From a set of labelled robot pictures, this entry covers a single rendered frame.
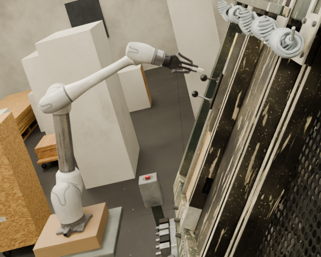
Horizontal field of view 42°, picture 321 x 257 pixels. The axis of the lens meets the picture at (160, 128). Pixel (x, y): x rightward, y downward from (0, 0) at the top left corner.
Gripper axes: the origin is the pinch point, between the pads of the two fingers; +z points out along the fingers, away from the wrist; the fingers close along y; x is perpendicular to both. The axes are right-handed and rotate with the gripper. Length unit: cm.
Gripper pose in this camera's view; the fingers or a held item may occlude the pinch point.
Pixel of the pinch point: (197, 69)
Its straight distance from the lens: 241.4
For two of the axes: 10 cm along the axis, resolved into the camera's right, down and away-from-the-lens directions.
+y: -2.8, 9.0, 3.2
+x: 0.1, 3.4, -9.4
